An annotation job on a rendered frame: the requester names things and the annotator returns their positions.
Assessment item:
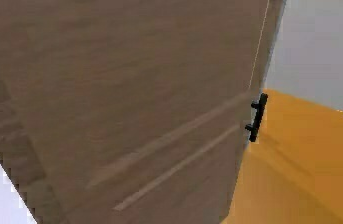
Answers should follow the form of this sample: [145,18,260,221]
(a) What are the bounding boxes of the black door handle bar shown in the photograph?
[244,92,269,143]

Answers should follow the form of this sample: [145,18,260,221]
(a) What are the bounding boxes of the brown wooden room door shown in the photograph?
[0,0,288,224]

